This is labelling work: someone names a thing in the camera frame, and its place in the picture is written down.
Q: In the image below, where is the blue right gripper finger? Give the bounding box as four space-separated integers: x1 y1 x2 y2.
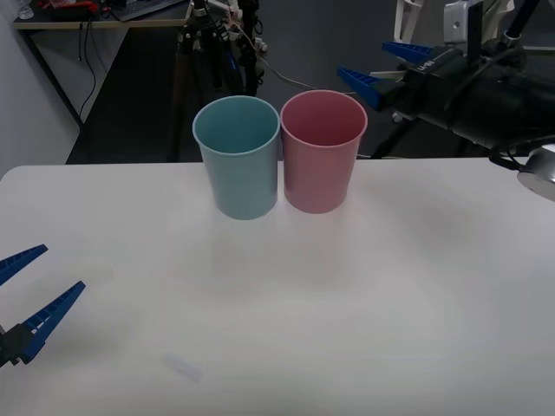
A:
381 40 437 73
336 66 407 114

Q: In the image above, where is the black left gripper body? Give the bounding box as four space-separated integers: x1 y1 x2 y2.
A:
0 327 11 370

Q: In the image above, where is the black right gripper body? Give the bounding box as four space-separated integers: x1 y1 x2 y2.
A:
392 45 478 129

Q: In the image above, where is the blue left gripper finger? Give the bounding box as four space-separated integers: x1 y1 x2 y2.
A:
9 280 87 367
0 244 49 288

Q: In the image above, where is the white office chair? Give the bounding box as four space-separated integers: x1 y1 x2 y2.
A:
362 0 515 125

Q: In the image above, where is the large black tripod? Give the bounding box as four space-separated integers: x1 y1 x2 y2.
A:
369 0 543 160

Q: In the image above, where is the pink plastic bin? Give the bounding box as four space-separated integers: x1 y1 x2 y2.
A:
279 89 369 215

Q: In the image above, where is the black tripod with brown leg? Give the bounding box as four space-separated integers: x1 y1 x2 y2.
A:
171 0 268 162

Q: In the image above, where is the pale blue plastic bin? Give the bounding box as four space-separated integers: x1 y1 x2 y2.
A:
192 95 281 222

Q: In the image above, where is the dark keyboard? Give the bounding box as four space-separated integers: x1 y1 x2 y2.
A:
110 0 188 23

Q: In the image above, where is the desk with dark top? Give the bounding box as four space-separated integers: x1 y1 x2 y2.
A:
12 0 194 140

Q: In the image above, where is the red tool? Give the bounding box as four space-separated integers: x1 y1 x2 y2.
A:
36 1 100 13

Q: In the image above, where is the beige cable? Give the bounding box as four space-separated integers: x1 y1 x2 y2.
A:
225 8 361 97

